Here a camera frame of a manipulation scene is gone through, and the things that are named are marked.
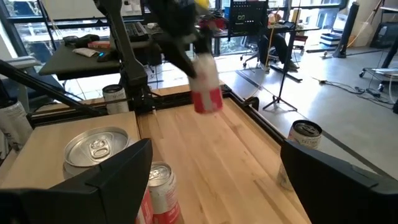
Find black desk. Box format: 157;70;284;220
37;40;162;82

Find person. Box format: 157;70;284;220
257;30;301;72

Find black computer mouse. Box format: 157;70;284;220
96;51;118;63

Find wooden shelf with black legs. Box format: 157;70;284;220
0;111;147;190

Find white cloth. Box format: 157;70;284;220
72;47;100;58

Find black perforated stand panel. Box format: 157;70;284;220
228;0;270;38

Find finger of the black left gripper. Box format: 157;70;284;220
195;27;214;54
160;39;198;78

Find black cylindrical post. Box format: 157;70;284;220
331;1;361;59

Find black metal table frame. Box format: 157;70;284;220
26;83;398;181

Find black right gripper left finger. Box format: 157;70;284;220
0;138;154;224

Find red flat box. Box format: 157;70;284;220
86;40;111;50

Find black frame clamp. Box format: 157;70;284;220
244;96;261;112

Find black diagonal desk beam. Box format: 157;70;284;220
0;59;102;118

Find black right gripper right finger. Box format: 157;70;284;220
279;139;398;224

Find stacked blue white boxes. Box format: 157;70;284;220
319;32;343;47

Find black keyboard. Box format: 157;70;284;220
124;21;150;43

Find black power strip with cables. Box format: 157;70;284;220
312;76;398;106

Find office chair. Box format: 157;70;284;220
239;34;280;69

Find wheeled cart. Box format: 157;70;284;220
359;67;398;93

